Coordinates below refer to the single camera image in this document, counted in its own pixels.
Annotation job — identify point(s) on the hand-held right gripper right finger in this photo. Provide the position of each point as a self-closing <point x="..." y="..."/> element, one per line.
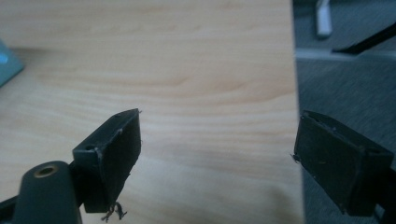
<point x="336" y="161"/>

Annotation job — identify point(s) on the teal flat object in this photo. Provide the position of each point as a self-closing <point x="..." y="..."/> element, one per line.
<point x="7" y="65"/>

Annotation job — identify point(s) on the white furniture leg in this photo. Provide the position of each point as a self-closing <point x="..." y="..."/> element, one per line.
<point x="323" y="18"/>

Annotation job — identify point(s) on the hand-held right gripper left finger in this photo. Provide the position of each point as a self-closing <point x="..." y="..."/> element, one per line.
<point x="112" y="161"/>

